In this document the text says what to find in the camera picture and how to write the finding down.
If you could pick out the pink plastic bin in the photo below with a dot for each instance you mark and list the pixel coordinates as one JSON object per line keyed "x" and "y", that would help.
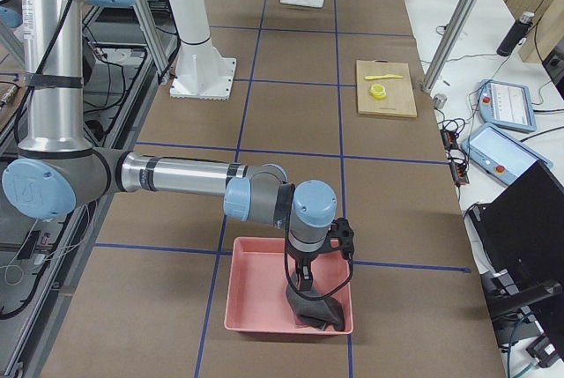
{"x": 256, "y": 297}

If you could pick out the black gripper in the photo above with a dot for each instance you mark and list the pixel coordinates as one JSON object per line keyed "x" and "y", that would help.
{"x": 302, "y": 260}

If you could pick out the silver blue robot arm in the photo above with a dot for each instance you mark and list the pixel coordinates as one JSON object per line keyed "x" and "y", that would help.
{"x": 58, "y": 170}

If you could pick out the blue teach pendant tablet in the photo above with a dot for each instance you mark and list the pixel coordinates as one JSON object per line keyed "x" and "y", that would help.
{"x": 506, "y": 105}

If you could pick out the black water bottle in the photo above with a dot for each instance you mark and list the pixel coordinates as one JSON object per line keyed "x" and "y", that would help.
{"x": 515, "y": 34}

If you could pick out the grey pink towel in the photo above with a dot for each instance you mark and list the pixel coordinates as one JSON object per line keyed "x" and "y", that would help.
{"x": 317, "y": 314}

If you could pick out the black monitor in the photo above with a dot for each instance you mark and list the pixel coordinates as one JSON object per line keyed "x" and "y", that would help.
{"x": 522, "y": 233}

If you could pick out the bamboo cutting board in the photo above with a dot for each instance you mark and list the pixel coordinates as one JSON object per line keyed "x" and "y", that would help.
{"x": 400, "y": 100}

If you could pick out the yellow lemon slice toy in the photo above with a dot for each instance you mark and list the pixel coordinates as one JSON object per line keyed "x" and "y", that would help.
{"x": 378, "y": 92}

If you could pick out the yellow plastic knife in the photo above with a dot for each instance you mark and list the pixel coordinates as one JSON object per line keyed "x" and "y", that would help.
{"x": 382, "y": 77}

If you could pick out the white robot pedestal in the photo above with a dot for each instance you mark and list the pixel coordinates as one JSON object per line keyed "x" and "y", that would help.
{"x": 201, "y": 72}

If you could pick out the aluminium frame post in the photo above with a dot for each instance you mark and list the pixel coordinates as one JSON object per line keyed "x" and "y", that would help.
{"x": 455, "y": 26}

